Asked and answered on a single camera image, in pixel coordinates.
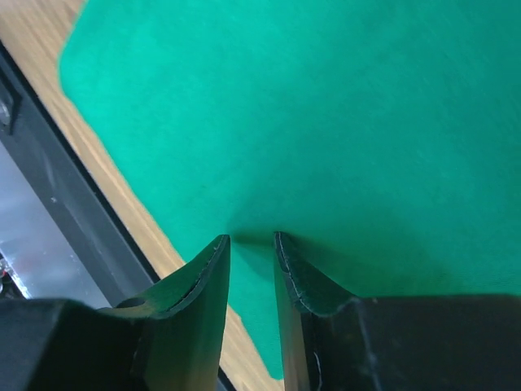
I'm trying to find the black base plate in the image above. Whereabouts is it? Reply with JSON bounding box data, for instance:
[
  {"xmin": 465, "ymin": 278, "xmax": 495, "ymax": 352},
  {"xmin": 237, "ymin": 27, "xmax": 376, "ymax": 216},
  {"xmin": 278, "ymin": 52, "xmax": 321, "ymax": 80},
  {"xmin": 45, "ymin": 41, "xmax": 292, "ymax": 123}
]
[{"xmin": 1, "ymin": 50, "xmax": 159, "ymax": 308}]

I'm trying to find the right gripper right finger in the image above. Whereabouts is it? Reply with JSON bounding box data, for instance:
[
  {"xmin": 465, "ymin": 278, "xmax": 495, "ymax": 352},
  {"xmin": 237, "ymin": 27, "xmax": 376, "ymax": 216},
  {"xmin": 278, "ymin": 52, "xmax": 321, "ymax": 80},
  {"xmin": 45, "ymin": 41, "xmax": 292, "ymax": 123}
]
[{"xmin": 274, "ymin": 232, "xmax": 520, "ymax": 390}]

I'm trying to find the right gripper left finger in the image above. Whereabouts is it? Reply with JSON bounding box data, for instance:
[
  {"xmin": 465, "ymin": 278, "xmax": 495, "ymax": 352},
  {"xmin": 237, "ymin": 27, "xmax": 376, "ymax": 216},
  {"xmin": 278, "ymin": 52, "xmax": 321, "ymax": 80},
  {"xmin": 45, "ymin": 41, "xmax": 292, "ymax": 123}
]
[{"xmin": 1, "ymin": 235, "xmax": 230, "ymax": 390}]

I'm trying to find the green t shirt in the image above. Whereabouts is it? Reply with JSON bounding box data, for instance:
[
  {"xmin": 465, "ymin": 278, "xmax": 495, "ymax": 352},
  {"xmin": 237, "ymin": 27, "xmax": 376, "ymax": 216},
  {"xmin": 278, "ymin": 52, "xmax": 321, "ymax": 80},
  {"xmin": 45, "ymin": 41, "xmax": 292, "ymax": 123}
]
[{"xmin": 59, "ymin": 1, "xmax": 520, "ymax": 379}]

